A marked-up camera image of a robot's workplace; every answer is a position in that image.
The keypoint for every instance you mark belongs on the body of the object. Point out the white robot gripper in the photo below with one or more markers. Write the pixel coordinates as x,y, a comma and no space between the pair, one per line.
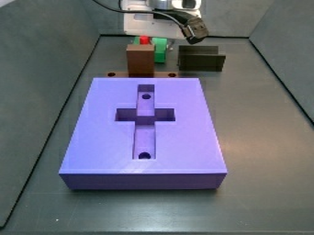
160,18

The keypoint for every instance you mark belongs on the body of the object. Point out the green U-shaped block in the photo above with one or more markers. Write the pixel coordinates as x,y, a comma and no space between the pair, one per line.
161,47

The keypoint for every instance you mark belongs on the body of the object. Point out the purple board with cross slot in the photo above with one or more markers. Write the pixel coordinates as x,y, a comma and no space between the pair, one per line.
145,136

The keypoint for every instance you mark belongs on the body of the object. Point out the red cylinder peg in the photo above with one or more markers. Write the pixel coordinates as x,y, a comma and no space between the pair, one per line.
144,40

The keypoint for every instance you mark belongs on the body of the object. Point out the brown T-shaped block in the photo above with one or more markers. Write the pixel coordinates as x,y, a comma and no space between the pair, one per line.
141,64

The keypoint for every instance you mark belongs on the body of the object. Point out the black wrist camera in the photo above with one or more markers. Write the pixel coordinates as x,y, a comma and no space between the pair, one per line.
196,30

